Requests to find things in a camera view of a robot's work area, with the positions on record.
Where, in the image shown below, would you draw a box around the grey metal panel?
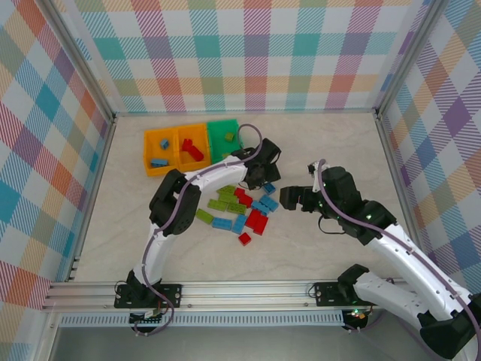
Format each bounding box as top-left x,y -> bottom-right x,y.
48,326 -> 425,361

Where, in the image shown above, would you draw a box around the orange plastic bin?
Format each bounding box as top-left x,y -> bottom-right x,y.
175,123 -> 212,173
144,127 -> 180,177

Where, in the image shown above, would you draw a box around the aluminium frame bar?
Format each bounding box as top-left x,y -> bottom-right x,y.
375,112 -> 433,279
66,116 -> 118,283

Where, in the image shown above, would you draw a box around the aluminium frame post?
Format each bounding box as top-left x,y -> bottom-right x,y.
375,0 -> 450,117
39,0 -> 117,127

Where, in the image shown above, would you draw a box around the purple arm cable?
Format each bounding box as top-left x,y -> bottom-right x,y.
133,123 -> 264,337
314,159 -> 481,339

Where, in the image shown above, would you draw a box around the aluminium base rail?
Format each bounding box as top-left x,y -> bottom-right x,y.
41,278 -> 456,312

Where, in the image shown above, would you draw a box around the small circuit board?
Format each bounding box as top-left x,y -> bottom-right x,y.
344,307 -> 368,323
129,310 -> 166,326

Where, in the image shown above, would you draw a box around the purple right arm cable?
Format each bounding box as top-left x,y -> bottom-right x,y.
314,159 -> 481,339

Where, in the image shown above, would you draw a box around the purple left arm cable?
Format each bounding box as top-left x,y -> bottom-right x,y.
133,123 -> 264,337

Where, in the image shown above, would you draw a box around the green plastic bin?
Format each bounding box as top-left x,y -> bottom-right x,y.
206,118 -> 241,166

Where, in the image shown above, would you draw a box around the white slotted cable duct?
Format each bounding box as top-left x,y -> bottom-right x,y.
59,314 -> 345,328

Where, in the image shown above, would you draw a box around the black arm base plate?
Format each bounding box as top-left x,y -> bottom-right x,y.
113,284 -> 183,310
313,281 -> 385,308

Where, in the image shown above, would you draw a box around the aluminium frame leg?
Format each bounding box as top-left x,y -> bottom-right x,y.
35,311 -> 61,361

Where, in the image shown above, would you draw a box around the thin black wrist wire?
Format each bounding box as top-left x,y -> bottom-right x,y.
317,216 -> 340,235

